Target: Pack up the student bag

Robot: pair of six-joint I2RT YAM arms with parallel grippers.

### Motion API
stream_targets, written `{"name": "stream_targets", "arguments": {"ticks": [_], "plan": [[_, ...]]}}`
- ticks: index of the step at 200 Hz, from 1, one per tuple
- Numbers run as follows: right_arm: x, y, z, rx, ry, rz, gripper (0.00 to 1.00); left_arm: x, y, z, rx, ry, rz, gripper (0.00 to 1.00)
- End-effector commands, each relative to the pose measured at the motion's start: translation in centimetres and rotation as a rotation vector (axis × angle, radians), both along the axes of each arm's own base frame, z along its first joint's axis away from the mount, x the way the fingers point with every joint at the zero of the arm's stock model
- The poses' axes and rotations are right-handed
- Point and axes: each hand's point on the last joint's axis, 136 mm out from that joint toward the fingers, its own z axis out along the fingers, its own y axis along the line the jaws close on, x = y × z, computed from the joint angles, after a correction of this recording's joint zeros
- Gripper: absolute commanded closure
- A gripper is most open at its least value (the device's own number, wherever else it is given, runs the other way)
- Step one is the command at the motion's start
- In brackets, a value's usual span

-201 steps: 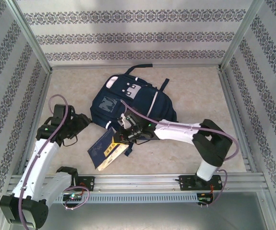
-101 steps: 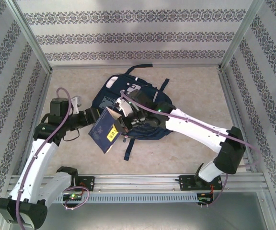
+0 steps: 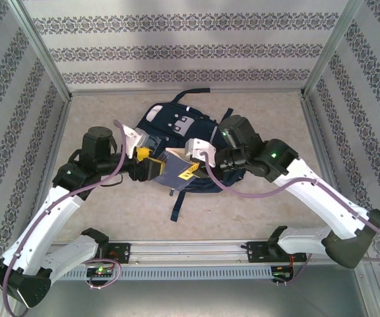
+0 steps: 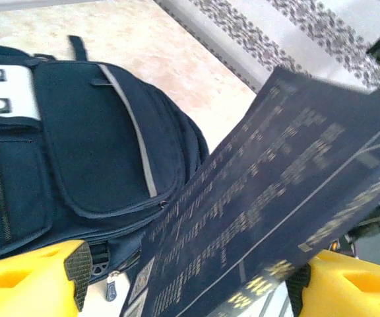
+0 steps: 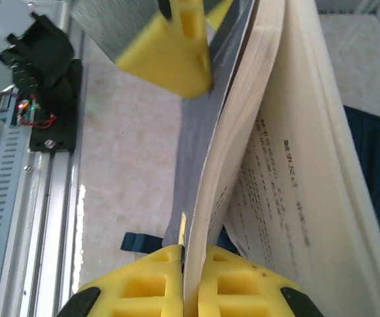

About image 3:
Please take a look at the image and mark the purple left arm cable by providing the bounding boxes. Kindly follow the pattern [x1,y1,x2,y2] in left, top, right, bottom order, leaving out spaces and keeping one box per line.
[3,120,127,317]

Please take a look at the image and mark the aluminium mounting rail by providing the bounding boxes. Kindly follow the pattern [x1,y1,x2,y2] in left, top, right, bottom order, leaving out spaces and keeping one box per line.
[10,240,365,265]

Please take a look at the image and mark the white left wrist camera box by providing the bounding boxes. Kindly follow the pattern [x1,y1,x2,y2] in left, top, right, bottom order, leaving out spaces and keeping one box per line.
[120,125,148,159]

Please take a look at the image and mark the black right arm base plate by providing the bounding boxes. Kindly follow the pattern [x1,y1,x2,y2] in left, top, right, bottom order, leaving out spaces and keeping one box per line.
[246,240,308,264]

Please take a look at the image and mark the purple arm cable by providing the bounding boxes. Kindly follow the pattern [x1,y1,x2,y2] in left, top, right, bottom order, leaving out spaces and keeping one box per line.
[203,151,380,285]
[3,120,127,317]

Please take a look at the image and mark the navy blue student backpack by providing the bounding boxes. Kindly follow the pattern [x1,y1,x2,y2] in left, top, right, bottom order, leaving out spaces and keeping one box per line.
[133,87,247,223]

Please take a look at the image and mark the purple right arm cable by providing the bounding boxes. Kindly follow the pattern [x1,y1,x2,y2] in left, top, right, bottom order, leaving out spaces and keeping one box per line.
[203,151,380,285]

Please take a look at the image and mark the aluminium table back rail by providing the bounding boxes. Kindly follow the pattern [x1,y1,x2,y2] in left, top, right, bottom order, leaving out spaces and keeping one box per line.
[69,88,305,97]

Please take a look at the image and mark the grey slotted cable duct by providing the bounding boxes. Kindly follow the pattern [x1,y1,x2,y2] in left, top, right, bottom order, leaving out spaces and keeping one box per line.
[54,266,273,281]

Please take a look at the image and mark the aluminium frame post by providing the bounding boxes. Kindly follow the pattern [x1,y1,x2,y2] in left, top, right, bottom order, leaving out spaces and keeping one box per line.
[300,0,364,98]
[7,0,72,100]

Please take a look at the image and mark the aluminium table side rail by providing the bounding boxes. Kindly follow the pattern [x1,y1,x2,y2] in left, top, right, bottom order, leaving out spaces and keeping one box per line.
[298,92,356,238]
[24,95,74,244]

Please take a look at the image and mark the grey metal front panel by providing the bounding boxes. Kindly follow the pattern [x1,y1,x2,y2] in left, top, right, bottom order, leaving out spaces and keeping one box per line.
[11,280,375,317]

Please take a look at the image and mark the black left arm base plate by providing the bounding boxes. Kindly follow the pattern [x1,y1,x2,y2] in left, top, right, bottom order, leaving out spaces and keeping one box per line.
[99,242,131,264]

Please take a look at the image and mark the navy book with yellow label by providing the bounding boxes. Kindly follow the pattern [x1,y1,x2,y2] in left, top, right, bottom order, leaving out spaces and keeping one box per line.
[152,147,200,192]

